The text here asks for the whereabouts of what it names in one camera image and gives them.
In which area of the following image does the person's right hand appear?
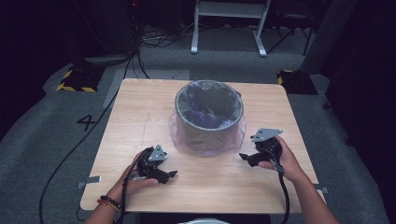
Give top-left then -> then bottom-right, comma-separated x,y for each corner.
259,135 -> 305,184

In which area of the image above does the green plastic bin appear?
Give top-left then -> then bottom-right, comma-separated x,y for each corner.
174,79 -> 245,157

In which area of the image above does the grey column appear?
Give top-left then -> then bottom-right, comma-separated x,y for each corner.
299,0 -> 359,76

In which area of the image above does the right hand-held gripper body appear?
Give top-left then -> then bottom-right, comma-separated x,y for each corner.
250,128 -> 284,163

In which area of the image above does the hand-held gripper black cable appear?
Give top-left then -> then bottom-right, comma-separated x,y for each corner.
264,148 -> 291,224
118,147 -> 153,224

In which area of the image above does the person's white clothing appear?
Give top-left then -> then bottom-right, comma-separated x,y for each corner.
177,217 -> 233,224

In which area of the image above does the person's left hand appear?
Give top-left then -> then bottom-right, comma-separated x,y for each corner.
106,150 -> 159,204

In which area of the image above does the black yellow striped base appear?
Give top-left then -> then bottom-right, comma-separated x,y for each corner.
56,64 -> 106,93
276,69 -> 318,95

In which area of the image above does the dark equipment stand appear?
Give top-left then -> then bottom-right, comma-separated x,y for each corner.
73,0 -> 141,68

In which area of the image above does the black folding chair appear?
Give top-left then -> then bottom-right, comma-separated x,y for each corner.
265,0 -> 316,56

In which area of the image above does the orange bracelet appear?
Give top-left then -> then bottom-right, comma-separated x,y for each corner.
96,199 -> 120,211

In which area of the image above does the black bead bracelet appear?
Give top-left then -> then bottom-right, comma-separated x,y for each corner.
100,195 -> 121,209

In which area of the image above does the left hand-held gripper black cable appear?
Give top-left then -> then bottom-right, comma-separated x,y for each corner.
118,147 -> 153,224

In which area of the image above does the long black floor cable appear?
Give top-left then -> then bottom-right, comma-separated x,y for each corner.
38,52 -> 144,224

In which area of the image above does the right hand-held gripper black cable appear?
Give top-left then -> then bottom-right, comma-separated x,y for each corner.
264,148 -> 291,224

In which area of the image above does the purple plastic bag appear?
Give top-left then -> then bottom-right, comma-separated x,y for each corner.
167,79 -> 247,158

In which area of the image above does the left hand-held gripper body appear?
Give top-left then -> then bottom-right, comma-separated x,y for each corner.
136,144 -> 168,182

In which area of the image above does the tangle of floor cables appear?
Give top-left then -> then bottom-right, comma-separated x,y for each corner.
139,26 -> 194,49

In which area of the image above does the white metal stand frame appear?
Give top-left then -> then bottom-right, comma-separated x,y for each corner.
190,0 -> 272,58

